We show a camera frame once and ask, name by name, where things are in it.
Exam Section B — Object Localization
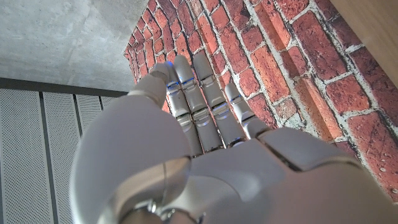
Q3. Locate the grey perforated panel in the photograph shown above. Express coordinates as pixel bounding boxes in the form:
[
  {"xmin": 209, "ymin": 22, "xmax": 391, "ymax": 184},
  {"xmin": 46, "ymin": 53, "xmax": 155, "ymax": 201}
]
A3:
[{"xmin": 0, "ymin": 77, "xmax": 128, "ymax": 224}]

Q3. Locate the printed red brick backdrop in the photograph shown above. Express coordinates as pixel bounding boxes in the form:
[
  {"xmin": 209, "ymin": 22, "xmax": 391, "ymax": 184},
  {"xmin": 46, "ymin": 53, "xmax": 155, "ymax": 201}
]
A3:
[{"xmin": 123, "ymin": 0, "xmax": 398, "ymax": 203}]

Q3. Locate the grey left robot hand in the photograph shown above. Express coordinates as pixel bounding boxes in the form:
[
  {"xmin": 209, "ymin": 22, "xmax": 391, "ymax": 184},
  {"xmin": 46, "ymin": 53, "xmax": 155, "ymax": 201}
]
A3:
[{"xmin": 68, "ymin": 53, "xmax": 398, "ymax": 224}]

